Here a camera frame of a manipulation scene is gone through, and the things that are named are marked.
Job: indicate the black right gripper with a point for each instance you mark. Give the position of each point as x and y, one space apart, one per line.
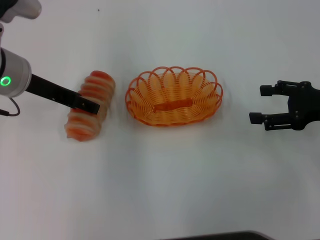
305 105

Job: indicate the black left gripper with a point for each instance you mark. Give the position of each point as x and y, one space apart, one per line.
52 91

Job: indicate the sliced orange white bread loaf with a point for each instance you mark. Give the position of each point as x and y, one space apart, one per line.
82 125

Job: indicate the orange woven plastic basket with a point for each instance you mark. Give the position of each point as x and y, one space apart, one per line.
175 105

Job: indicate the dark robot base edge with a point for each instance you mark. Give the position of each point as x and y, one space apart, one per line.
220 236

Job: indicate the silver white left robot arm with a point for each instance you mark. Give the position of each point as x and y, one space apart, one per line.
15 72

